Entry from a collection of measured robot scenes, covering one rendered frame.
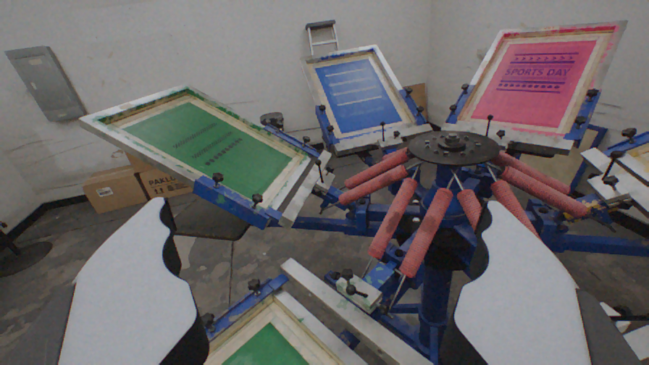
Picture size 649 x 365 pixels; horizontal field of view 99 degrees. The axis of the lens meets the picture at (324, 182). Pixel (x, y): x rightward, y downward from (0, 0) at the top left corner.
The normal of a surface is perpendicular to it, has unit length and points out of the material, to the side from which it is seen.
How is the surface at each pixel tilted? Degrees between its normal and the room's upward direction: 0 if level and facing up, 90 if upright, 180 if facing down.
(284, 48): 90
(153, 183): 90
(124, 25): 90
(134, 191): 90
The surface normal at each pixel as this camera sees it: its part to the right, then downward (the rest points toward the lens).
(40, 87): 0.25, 0.46
